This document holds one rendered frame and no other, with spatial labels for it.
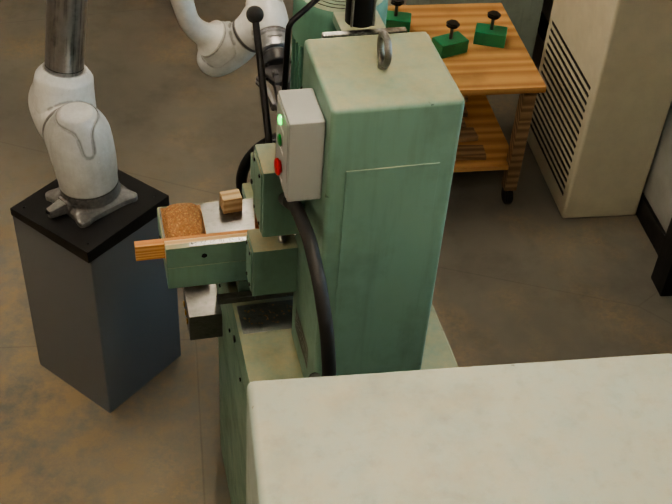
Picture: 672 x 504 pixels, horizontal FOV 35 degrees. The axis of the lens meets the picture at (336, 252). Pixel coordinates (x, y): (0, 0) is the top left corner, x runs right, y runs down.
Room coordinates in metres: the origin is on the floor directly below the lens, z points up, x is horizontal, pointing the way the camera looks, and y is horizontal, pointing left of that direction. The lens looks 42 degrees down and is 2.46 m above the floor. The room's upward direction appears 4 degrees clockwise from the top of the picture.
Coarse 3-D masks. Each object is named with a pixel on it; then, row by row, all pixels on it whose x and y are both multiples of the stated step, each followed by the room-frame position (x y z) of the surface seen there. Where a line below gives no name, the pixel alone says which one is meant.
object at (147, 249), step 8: (224, 232) 1.74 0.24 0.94; (232, 232) 1.74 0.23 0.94; (240, 232) 1.74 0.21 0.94; (144, 240) 1.70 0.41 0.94; (152, 240) 1.70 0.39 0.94; (160, 240) 1.70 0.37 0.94; (168, 240) 1.70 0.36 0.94; (136, 248) 1.67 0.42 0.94; (144, 248) 1.68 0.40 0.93; (152, 248) 1.68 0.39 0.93; (160, 248) 1.69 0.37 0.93; (136, 256) 1.67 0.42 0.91; (144, 256) 1.68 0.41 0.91; (152, 256) 1.68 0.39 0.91; (160, 256) 1.69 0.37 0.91
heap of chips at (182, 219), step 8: (160, 208) 1.85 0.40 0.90; (168, 208) 1.83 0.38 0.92; (176, 208) 1.82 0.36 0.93; (184, 208) 1.81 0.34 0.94; (192, 208) 1.82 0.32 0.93; (200, 208) 1.86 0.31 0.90; (168, 216) 1.80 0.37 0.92; (176, 216) 1.79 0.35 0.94; (184, 216) 1.79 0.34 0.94; (192, 216) 1.79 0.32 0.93; (200, 216) 1.81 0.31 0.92; (168, 224) 1.77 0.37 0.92; (176, 224) 1.76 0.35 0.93; (184, 224) 1.77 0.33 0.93; (192, 224) 1.77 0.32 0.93; (200, 224) 1.78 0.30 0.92; (168, 232) 1.75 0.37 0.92; (176, 232) 1.75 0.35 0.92; (184, 232) 1.75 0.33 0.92; (192, 232) 1.75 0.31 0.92; (200, 232) 1.76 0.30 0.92
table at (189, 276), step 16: (208, 208) 1.86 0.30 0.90; (160, 224) 1.80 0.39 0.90; (208, 224) 1.81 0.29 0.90; (224, 224) 1.81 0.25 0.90; (240, 224) 1.82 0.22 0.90; (176, 272) 1.66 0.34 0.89; (192, 272) 1.67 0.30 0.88; (208, 272) 1.68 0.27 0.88; (224, 272) 1.69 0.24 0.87; (240, 272) 1.70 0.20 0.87
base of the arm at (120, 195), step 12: (48, 192) 2.19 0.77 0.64; (60, 192) 2.15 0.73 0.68; (120, 192) 2.19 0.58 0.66; (132, 192) 2.20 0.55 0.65; (60, 204) 2.12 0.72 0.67; (72, 204) 2.12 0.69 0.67; (84, 204) 2.11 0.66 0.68; (96, 204) 2.12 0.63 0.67; (108, 204) 2.14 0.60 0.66; (120, 204) 2.16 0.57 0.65; (48, 216) 2.10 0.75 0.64; (72, 216) 2.10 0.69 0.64; (84, 216) 2.09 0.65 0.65; (96, 216) 2.10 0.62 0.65
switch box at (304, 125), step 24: (288, 96) 1.47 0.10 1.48; (312, 96) 1.48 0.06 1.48; (288, 120) 1.41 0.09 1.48; (312, 120) 1.41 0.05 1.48; (288, 144) 1.40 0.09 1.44; (312, 144) 1.40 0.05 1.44; (288, 168) 1.39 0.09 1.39; (312, 168) 1.40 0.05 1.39; (288, 192) 1.39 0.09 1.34; (312, 192) 1.40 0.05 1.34
